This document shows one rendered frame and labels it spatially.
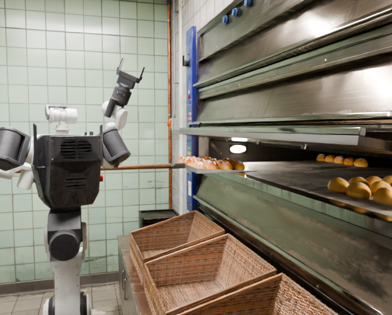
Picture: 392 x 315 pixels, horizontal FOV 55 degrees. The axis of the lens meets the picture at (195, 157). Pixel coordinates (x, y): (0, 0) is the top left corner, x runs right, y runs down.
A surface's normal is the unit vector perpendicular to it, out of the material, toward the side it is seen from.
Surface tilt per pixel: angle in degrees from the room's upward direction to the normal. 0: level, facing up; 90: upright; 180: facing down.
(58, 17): 90
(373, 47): 90
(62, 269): 80
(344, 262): 70
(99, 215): 90
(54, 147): 90
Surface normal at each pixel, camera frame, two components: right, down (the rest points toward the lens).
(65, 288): 0.29, -0.09
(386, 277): -0.90, -0.32
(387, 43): -0.96, 0.02
